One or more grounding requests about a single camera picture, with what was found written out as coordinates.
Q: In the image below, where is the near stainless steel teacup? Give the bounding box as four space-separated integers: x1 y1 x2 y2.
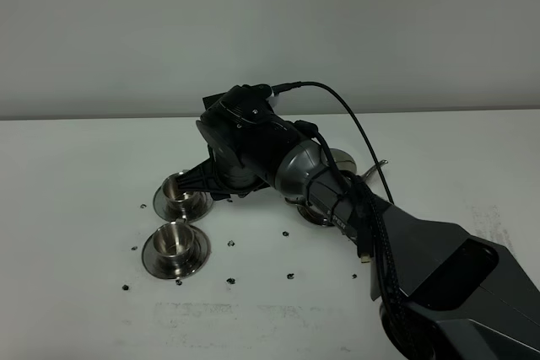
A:
152 221 195 257

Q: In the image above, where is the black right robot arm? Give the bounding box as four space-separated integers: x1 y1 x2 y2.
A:
177 83 539 359

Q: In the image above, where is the far stainless steel saucer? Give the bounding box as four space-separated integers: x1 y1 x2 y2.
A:
153 186 213 223

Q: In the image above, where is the stainless steel saucer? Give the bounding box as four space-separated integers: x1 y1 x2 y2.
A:
142 224 211 280
153 186 213 223

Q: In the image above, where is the stainless steel teacup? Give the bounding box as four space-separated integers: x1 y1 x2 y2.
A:
152 221 195 257
161 171 207 217

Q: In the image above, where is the far stainless steel teacup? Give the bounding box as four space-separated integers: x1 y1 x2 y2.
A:
161 171 207 217

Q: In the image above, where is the near stainless steel saucer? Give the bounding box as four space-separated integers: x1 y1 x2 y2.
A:
142 224 211 280

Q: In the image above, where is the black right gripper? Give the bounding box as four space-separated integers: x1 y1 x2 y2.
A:
176 92 263 201

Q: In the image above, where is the stainless steel teapot coaster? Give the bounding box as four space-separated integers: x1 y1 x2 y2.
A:
284 198 333 227

